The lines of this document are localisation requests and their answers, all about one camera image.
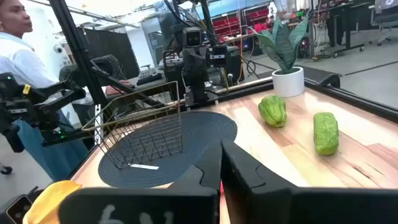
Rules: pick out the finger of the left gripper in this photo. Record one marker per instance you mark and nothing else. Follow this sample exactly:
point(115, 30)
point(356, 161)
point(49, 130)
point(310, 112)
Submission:
point(192, 87)
point(202, 87)

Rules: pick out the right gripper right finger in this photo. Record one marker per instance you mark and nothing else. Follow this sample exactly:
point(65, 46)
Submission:
point(280, 205)

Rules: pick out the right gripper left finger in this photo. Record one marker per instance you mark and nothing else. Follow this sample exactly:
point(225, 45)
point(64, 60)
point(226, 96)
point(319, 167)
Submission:
point(186, 205)

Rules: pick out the long bumpy green gourd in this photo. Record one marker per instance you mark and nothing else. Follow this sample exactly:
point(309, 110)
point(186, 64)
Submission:
point(326, 133)

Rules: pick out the yellow starfruit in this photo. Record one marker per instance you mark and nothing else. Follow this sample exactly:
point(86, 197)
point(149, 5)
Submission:
point(49, 202)

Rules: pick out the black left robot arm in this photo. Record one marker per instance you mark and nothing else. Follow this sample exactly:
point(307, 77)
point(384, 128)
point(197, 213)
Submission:
point(217, 57)

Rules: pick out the dark round woven placemat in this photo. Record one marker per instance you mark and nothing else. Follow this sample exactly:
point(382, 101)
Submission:
point(202, 130)

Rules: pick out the black keyboard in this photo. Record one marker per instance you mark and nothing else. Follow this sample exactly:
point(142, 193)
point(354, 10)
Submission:
point(149, 76)

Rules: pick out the red storage bin shelf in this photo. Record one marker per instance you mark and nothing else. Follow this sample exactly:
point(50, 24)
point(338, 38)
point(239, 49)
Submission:
point(227, 25)

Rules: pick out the white paper tag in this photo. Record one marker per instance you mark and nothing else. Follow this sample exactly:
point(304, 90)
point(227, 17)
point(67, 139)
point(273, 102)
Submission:
point(144, 166)

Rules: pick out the potted plant in white pot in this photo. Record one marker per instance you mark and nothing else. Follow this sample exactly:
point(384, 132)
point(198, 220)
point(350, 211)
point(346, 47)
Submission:
point(288, 82)

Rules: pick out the black mesh chair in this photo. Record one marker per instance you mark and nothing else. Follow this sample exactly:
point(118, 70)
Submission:
point(109, 65)

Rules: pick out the black partition panel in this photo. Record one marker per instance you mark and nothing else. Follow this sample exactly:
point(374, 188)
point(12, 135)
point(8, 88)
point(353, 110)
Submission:
point(109, 43)

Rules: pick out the black desk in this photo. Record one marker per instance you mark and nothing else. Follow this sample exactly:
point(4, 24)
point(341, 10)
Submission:
point(345, 18)

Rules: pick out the black tripod-mounted rig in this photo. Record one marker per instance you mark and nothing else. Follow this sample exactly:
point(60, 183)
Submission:
point(25, 105)

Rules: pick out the person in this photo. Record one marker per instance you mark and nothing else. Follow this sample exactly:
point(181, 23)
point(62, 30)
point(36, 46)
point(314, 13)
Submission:
point(18, 62)

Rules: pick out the grey office chair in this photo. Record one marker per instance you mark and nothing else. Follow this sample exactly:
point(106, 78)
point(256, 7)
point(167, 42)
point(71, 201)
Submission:
point(385, 15)

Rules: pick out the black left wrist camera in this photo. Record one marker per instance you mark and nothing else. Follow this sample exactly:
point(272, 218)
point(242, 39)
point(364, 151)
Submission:
point(192, 37)

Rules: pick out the white perforated bracket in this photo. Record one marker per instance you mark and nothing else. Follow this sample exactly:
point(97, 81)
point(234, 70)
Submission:
point(98, 124)

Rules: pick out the black aluminium table frame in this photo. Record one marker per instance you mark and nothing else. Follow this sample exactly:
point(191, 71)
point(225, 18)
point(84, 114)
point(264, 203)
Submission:
point(77, 53)

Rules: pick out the black table-level camera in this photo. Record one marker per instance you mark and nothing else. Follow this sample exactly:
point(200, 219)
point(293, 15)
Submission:
point(18, 210)

